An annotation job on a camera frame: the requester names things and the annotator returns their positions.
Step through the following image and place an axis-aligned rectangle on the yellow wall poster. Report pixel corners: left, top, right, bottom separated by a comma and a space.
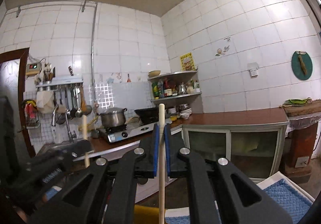
180, 52, 196, 71

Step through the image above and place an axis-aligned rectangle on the wooden chopstick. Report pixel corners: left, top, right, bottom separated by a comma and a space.
159, 103, 165, 224
82, 115, 90, 168

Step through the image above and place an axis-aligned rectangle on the white wall socket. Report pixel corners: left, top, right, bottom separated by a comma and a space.
247, 62, 259, 78

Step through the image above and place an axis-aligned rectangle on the white tray under towel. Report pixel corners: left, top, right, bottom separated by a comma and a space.
257, 171, 315, 202

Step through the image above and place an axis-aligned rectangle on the brown wooden door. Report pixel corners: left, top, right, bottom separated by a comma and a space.
1, 47, 35, 162

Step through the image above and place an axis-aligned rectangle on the glass door floor cabinet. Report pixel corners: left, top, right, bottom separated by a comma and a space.
182, 123, 287, 183

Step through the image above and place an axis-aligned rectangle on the black wok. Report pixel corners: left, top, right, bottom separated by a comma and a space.
134, 107, 159, 124

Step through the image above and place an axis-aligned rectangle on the beige bowl on shelf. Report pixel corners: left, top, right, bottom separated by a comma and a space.
148, 70, 161, 78

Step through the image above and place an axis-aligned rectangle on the chrome sink faucet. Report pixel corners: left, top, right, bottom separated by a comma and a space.
51, 104, 77, 143

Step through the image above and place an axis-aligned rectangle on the round green cutting board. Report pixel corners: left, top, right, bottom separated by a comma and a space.
291, 51, 313, 80

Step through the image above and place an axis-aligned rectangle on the steel cooking pot with lid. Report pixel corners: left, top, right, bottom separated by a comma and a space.
100, 107, 127, 128

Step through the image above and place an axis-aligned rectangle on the silver gas stove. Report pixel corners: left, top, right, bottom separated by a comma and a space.
98, 121, 159, 144

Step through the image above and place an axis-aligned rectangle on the wall utensil rack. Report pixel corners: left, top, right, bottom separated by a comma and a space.
36, 76, 83, 91

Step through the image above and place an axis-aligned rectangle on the wooden chopping block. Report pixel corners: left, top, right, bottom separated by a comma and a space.
283, 100, 321, 117

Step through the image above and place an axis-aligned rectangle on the blue woven towel mat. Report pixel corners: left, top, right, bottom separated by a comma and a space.
165, 179, 313, 223

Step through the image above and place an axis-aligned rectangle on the corner wall shelf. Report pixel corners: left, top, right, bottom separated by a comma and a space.
148, 70, 202, 104

